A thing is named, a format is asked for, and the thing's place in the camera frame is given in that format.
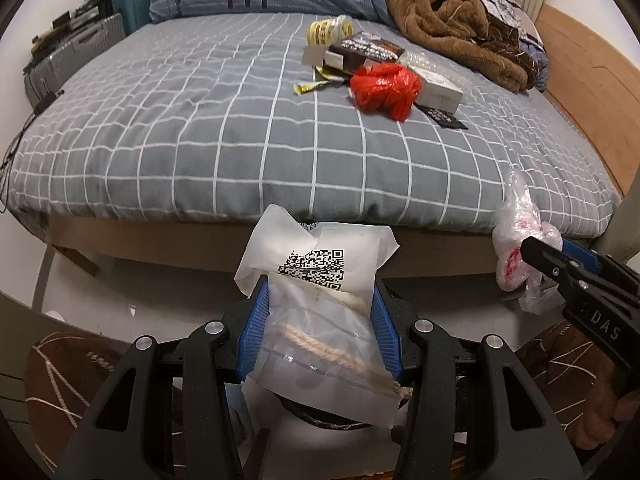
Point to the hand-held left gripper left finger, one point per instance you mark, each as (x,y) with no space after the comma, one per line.
(252,330)

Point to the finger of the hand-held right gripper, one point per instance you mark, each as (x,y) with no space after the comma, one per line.
(550,262)
(580,252)

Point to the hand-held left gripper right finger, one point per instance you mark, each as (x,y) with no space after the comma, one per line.
(385,330)

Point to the clear plastic bag red print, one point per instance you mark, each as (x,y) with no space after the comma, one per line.
(515,230)

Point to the black lined trash bin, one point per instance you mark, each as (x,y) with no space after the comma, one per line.
(325,421)

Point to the black packet white line print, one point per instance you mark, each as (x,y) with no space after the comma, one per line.
(445,117)

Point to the white cardboard box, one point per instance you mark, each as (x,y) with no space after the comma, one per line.
(437,95)

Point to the clear bubble wrap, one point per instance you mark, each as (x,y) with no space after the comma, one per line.
(430,62)

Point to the yellow and black wrapper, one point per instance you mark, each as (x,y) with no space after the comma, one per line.
(307,87)

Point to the dark brown cardboard box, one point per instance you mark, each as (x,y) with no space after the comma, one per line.
(365,47)

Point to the yellow tape roll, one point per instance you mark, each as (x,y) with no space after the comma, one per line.
(322,30)

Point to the person's right hand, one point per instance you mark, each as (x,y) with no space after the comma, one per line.
(597,405)

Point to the beige chair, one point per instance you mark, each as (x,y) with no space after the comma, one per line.
(625,220)

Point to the wooden headboard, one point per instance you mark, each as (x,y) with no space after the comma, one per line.
(590,85)

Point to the grey checked bed cover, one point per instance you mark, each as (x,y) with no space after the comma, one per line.
(200,135)

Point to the person's left leg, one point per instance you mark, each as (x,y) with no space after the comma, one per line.
(55,380)

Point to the white metal leg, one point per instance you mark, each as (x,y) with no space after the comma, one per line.
(44,280)

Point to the dark brown patterned cloth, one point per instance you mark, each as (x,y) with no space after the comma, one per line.
(505,42)

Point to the patterned pillow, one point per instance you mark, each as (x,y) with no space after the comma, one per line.
(505,7)

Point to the brown fleece blanket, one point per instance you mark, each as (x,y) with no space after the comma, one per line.
(425,5)

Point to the grey suitcase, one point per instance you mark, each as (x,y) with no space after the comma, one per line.
(75,55)

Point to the teal suitcase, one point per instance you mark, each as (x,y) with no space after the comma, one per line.
(132,7)

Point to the dark cluttered items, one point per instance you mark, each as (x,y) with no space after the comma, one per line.
(65,22)

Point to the wooden bed frame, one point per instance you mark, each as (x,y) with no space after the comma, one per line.
(200,247)

